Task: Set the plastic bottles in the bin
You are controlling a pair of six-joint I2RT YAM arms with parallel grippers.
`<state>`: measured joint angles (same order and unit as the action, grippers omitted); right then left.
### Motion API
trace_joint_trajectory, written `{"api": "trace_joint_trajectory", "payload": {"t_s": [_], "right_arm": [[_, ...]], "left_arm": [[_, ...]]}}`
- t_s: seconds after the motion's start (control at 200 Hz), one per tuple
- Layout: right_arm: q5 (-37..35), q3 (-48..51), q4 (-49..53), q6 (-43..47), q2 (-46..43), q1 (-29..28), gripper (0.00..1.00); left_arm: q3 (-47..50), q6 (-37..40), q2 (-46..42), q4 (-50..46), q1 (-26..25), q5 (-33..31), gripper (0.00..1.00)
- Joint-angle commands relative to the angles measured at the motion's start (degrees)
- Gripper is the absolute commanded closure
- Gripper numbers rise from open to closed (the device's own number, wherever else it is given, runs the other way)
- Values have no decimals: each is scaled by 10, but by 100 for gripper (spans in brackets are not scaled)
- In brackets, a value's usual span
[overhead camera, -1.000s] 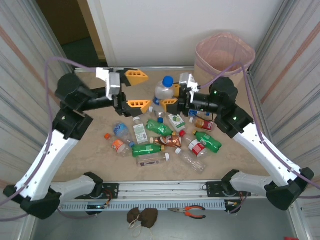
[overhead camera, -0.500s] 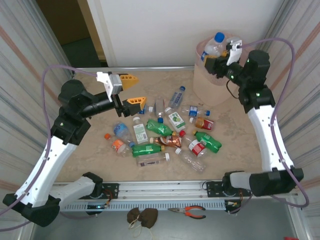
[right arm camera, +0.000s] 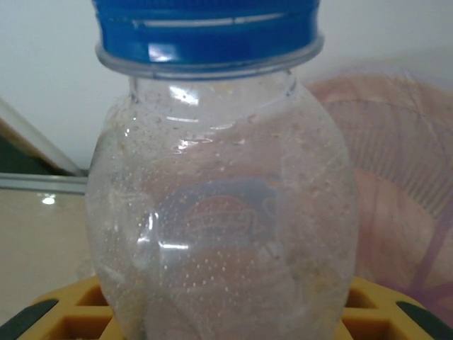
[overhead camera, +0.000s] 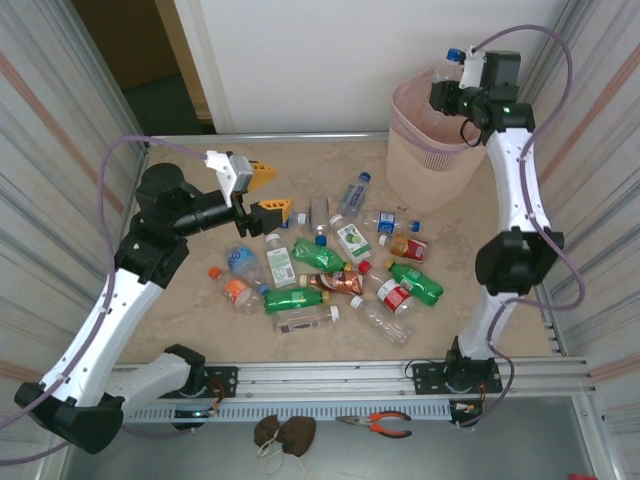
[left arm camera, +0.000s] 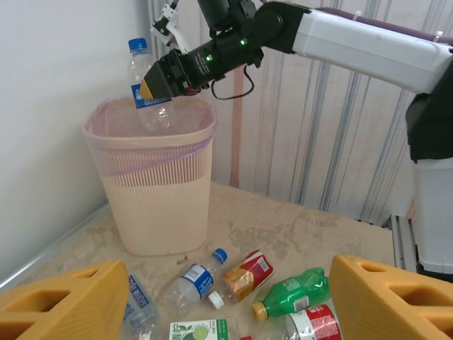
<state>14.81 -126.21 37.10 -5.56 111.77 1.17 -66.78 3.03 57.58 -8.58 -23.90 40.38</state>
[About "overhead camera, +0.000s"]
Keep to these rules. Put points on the small bottle blue label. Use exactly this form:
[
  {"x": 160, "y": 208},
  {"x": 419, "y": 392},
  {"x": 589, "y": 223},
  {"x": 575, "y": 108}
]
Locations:
[{"x": 299, "y": 218}]

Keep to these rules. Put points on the clear square bottle blue cap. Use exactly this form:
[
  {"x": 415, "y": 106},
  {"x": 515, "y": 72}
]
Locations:
[{"x": 318, "y": 212}]

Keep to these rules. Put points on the white label bottle green print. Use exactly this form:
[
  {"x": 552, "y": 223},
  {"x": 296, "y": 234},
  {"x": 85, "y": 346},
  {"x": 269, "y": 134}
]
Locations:
[{"x": 279, "y": 265}]

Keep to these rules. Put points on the large bottle blue label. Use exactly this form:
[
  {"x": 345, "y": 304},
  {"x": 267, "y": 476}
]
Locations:
[{"x": 245, "y": 265}]

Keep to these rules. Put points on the green plastic bottle yellow cap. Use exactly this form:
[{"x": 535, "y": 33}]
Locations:
[
  {"x": 290, "y": 301},
  {"x": 315, "y": 255},
  {"x": 417, "y": 285}
]

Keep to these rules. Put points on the clear unlabelled bottle blue cap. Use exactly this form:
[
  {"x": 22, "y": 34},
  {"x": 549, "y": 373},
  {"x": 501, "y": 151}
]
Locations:
[{"x": 445, "y": 70}]

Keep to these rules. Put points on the slim clear bottle blue label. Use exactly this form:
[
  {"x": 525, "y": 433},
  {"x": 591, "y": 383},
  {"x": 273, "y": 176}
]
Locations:
[{"x": 352, "y": 197}]

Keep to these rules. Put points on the lime label bottle white cap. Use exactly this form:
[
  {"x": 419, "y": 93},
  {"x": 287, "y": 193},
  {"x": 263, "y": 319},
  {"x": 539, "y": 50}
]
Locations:
[{"x": 352, "y": 240}]

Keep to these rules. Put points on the brown coffee bottle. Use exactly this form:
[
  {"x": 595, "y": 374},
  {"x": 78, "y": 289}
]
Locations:
[{"x": 335, "y": 283}]

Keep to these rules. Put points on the beige ribbed plastic bin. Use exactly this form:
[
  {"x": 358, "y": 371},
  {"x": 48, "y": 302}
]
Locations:
[{"x": 425, "y": 185}]

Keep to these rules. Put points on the clear bottle purple label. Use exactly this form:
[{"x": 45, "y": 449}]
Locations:
[{"x": 300, "y": 322}]

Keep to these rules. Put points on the blue white label bottle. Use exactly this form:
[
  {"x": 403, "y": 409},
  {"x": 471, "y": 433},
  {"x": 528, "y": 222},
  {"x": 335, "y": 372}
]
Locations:
[{"x": 386, "y": 222}]

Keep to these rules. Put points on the red orange label bottle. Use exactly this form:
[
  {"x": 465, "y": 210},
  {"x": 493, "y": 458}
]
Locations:
[{"x": 410, "y": 248}]

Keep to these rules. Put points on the clear ribbed bottle white cap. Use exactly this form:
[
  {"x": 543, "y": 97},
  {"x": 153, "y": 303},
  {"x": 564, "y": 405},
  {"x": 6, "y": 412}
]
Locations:
[{"x": 385, "y": 322}]

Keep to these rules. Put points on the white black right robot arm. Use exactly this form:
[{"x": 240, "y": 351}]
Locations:
[{"x": 515, "y": 180}]

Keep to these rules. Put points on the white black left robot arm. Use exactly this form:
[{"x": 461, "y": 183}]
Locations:
[{"x": 100, "y": 340}]

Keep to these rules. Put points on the brown cloth pouch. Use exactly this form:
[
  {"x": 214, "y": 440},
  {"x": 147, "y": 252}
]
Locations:
[
  {"x": 267, "y": 431},
  {"x": 300, "y": 434}
]

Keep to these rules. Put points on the small red object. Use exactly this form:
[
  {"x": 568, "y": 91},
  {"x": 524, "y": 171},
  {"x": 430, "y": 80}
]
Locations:
[{"x": 580, "y": 477}]

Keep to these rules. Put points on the aluminium back edge rail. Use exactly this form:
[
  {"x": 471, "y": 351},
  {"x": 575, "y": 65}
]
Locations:
[{"x": 275, "y": 137}]

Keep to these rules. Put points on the white door frame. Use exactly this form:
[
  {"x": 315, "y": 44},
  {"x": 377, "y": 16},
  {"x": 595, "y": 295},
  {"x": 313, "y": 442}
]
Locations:
[{"x": 200, "y": 50}]

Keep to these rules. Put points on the aluminium front extrusion rail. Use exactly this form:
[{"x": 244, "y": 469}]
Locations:
[{"x": 325, "y": 375}]

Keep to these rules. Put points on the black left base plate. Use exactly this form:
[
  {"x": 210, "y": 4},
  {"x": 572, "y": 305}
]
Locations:
[{"x": 225, "y": 377}]

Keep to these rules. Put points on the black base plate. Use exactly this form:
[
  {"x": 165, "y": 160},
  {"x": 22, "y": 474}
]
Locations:
[
  {"x": 425, "y": 375},
  {"x": 225, "y": 377}
]

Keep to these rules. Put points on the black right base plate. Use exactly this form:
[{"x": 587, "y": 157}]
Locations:
[{"x": 425, "y": 375}]

